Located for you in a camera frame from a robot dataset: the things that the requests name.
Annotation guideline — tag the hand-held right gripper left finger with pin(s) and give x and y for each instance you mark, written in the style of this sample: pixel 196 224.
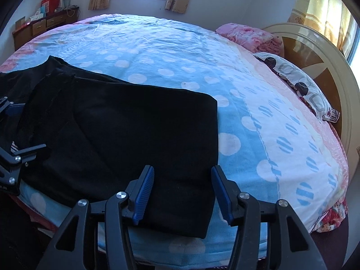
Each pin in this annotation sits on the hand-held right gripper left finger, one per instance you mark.
pixel 143 191

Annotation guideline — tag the large side window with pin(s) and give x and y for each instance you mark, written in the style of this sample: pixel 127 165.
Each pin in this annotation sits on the large side window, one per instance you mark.
pixel 354 39

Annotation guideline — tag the black pants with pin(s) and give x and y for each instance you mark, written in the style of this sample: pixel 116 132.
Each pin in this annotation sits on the black pants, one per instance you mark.
pixel 126 140

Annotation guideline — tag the pink floral folded quilt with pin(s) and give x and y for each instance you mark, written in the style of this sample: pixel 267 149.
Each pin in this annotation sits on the pink floral folded quilt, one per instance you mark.
pixel 247 35

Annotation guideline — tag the red floral quilt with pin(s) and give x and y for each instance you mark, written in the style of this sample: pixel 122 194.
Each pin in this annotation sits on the red floral quilt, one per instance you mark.
pixel 333 216

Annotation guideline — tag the yellow patterned curtain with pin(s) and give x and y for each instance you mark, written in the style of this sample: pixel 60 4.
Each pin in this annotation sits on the yellow patterned curtain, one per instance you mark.
pixel 320 11

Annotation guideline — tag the brown cardboard box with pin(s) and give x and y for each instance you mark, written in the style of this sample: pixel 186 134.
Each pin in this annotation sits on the brown cardboard box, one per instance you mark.
pixel 20 24

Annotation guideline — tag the white brown patterned pillow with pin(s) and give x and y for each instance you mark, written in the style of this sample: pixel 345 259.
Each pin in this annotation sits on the white brown patterned pillow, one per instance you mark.
pixel 301 81

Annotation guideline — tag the brown wooden desk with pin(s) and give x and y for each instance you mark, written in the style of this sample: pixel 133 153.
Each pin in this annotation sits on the brown wooden desk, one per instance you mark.
pixel 42 28

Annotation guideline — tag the white tissue box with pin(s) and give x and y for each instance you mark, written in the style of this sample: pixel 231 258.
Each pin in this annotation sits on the white tissue box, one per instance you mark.
pixel 36 15

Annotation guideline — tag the cream wooden bed headboard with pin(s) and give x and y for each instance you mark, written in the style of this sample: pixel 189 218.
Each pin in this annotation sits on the cream wooden bed headboard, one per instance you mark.
pixel 326 70

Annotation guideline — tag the blue pink dotted bed sheet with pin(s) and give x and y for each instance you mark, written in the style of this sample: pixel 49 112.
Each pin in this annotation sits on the blue pink dotted bed sheet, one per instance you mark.
pixel 197 62

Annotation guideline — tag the red gift bag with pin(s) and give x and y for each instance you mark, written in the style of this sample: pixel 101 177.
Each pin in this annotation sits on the red gift bag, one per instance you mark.
pixel 52 4

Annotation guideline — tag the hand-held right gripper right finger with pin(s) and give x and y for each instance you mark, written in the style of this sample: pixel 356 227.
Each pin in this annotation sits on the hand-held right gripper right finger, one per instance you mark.
pixel 222 194

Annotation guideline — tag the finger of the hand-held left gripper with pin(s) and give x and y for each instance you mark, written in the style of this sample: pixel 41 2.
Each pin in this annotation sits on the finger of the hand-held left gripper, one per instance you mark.
pixel 22 154
pixel 12 109

